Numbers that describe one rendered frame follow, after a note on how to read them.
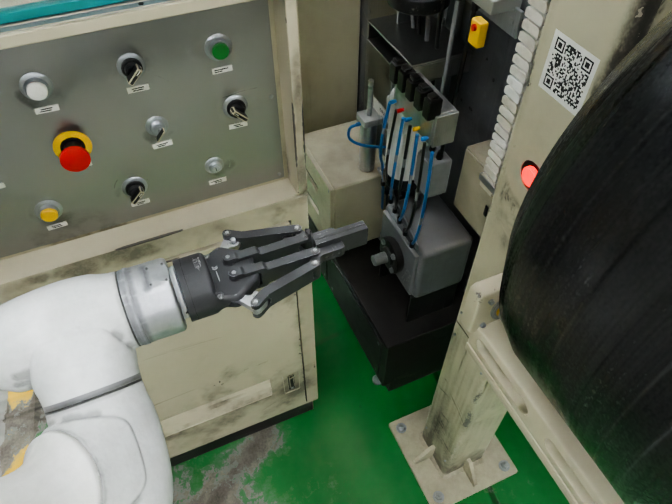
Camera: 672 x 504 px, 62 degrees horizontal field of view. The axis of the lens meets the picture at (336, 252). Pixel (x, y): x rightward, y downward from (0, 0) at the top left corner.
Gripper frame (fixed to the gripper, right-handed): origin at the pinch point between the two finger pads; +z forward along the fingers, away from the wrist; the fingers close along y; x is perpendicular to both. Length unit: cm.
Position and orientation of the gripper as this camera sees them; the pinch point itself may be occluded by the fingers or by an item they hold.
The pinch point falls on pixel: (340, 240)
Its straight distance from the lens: 69.6
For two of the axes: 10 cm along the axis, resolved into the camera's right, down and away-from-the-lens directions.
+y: -4.0, -7.0, 6.0
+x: 0.0, 6.5, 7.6
